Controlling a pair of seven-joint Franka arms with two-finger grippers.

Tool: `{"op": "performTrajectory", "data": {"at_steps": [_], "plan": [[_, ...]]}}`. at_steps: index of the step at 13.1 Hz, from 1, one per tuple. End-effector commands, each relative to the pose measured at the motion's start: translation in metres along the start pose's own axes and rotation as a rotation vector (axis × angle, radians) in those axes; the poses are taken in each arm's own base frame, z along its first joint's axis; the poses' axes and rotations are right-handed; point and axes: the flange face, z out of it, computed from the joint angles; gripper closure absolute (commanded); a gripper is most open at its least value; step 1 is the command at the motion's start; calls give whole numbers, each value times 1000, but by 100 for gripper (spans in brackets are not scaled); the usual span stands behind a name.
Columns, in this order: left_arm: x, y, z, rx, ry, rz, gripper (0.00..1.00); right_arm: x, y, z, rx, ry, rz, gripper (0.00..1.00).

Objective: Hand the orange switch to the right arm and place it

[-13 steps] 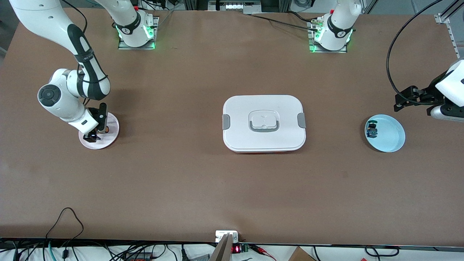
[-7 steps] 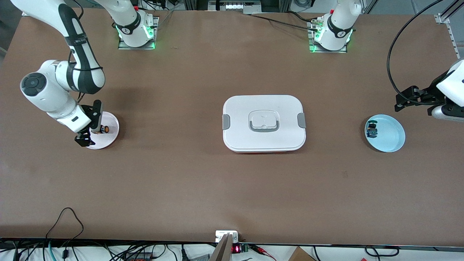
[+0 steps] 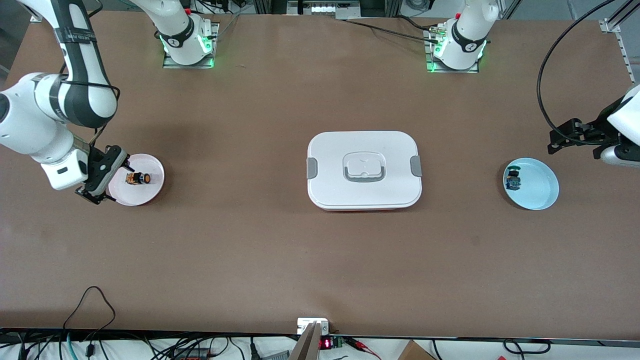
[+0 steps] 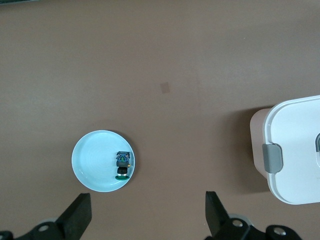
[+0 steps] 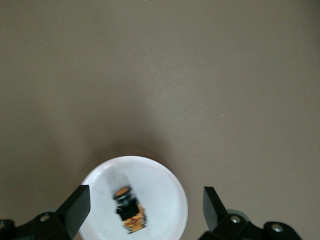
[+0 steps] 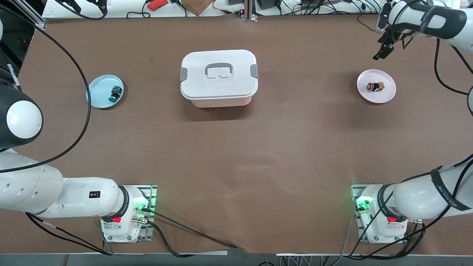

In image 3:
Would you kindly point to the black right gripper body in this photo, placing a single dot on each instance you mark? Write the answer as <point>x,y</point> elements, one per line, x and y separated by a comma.
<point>103,169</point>

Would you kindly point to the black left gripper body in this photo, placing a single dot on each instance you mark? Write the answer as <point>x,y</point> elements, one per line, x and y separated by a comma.
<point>593,131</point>

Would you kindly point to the orange push-button switch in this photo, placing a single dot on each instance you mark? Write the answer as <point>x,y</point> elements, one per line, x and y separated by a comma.
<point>137,179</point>

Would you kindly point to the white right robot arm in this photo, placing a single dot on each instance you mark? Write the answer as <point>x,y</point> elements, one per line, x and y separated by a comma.
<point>30,125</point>

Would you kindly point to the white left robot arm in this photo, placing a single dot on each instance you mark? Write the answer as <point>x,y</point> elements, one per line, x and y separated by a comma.
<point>470,35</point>

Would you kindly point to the pink round plate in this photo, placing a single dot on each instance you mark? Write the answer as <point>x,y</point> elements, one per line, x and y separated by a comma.
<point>150,192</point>

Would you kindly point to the light blue round plate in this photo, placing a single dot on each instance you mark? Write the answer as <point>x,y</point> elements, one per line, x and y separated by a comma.
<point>540,190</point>

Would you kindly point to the white lidded lunch box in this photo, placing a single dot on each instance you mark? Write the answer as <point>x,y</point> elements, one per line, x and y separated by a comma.
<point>330,185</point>

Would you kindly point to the brown cardboard piece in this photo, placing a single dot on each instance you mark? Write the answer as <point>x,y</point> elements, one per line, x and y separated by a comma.
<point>415,352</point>

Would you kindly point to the grey slanted bar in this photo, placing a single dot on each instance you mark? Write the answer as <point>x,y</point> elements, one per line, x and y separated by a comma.
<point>306,347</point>

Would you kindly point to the white power strip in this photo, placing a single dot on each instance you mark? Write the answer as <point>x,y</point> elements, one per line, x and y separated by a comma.
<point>325,7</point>

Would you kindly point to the red digit display board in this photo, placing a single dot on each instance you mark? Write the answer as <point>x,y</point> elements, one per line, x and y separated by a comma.
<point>327,343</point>

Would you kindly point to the blue switch with green button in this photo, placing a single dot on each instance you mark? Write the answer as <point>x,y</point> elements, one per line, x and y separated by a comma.
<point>512,180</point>

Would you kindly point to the aluminium frame rail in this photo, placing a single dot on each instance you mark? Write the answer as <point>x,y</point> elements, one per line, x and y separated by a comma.
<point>625,55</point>

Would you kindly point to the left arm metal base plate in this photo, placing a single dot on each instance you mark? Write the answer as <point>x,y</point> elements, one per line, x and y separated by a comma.
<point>431,67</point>

